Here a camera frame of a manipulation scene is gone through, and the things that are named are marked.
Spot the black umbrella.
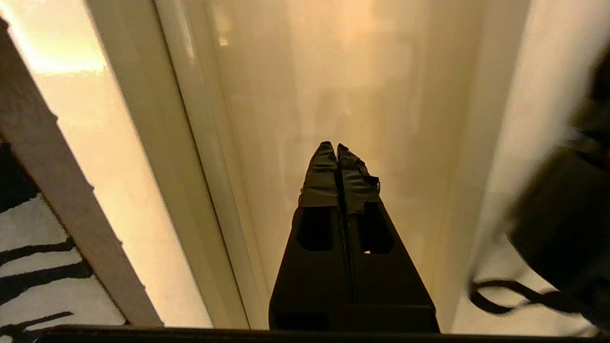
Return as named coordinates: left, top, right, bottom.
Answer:
left=469, top=45, right=610, bottom=334

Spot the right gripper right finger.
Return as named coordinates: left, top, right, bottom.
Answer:
left=336, top=144, right=435, bottom=310

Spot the white low cabinet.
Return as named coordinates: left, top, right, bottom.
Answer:
left=453, top=0, right=610, bottom=334

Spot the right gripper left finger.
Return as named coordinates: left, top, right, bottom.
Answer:
left=269, top=141, right=355, bottom=310

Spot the white cabinet drawer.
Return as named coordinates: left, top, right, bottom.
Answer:
left=0, top=0, right=482, bottom=330

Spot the black white striped rug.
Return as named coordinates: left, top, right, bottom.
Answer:
left=0, top=141, right=127, bottom=329

